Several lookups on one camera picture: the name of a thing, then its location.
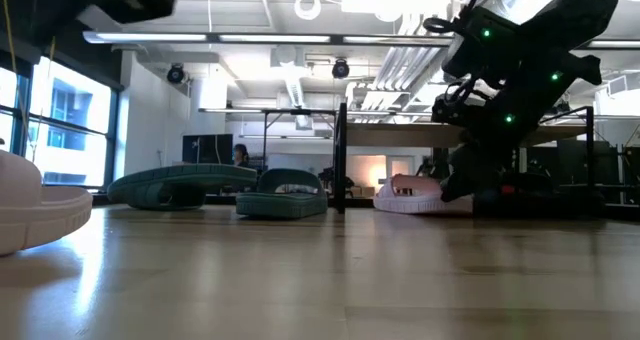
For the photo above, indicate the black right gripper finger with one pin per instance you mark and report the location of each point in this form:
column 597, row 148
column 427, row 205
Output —
column 492, row 165
column 462, row 170

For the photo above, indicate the pink rubber slide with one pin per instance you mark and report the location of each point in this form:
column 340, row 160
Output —
column 40, row 215
column 405, row 202

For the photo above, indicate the green rubber slide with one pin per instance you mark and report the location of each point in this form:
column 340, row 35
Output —
column 280, row 205
column 175, row 177

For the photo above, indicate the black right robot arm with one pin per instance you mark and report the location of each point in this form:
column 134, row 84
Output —
column 525, row 55

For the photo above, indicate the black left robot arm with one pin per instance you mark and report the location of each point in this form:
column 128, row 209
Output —
column 65, row 10

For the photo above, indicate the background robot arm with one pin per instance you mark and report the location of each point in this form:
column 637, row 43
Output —
column 330, row 177

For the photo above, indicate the white door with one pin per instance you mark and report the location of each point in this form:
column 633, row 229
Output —
column 400, row 165

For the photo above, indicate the cardboard box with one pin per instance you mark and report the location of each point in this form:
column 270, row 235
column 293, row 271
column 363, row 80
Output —
column 362, row 192

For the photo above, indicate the large window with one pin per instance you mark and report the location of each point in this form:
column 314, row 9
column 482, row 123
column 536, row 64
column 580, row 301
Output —
column 75, row 105

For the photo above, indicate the dark workstation rack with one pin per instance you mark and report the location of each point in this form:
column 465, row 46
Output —
column 620, row 170

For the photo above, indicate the overhead light bar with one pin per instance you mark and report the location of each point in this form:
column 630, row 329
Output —
column 275, row 38

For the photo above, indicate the black monitor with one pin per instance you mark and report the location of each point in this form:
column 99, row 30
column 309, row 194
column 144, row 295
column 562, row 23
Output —
column 207, row 149

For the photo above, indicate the person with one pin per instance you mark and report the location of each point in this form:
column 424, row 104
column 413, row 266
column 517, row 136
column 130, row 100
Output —
column 241, row 155

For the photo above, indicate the wooden shelf with black frame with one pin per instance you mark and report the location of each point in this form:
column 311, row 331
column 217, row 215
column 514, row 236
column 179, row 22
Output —
column 400, row 136

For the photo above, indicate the black ceiling camera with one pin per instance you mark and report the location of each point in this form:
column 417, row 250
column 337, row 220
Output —
column 341, row 70
column 176, row 74

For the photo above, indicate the black aluminium rig frame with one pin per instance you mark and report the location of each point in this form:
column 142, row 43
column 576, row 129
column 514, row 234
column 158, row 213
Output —
column 220, row 200

